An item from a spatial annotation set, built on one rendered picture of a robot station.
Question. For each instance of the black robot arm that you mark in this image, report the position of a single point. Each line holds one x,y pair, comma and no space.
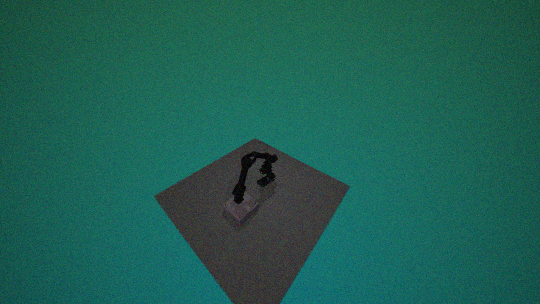
246,163

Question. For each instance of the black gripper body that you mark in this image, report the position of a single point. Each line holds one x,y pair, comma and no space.
270,174

